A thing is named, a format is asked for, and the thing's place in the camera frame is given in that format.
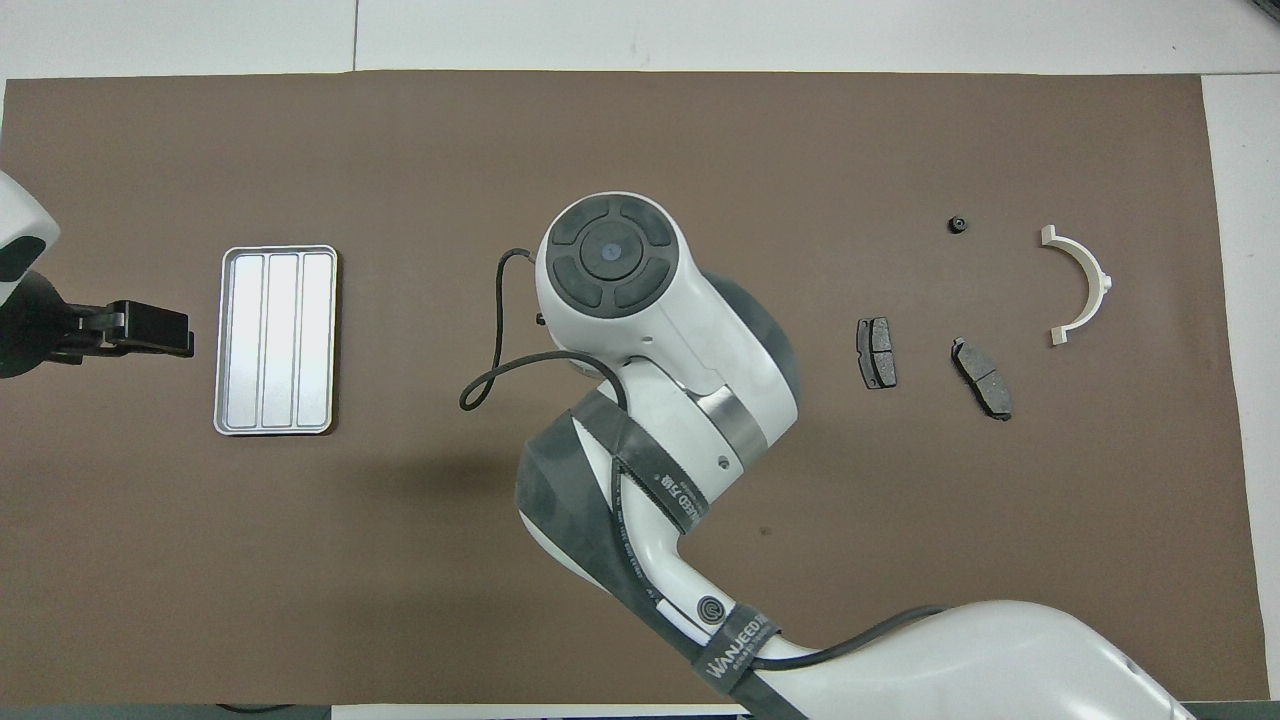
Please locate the short dark grey brake pad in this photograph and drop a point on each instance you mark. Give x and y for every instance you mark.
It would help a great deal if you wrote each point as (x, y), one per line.
(878, 352)

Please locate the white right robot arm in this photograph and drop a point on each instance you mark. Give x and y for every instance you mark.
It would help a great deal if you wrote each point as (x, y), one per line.
(680, 330)

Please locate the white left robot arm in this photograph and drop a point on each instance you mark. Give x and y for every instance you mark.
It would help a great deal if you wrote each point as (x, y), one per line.
(30, 320)

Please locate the small black bearing gear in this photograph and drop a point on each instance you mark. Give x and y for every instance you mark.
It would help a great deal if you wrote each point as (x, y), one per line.
(958, 224)

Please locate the long dark grey brake pad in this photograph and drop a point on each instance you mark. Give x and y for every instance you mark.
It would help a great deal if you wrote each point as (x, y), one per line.
(985, 380)

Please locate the white curved plastic bracket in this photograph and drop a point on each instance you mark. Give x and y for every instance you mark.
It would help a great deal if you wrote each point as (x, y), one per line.
(1090, 265)

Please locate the brown table mat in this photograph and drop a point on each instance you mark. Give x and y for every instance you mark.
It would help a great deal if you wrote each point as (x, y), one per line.
(300, 560)

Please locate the silver metal tray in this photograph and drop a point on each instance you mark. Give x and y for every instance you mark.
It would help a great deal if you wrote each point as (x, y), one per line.
(280, 340)

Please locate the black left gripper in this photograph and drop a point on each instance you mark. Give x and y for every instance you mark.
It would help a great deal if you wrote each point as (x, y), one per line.
(95, 330)

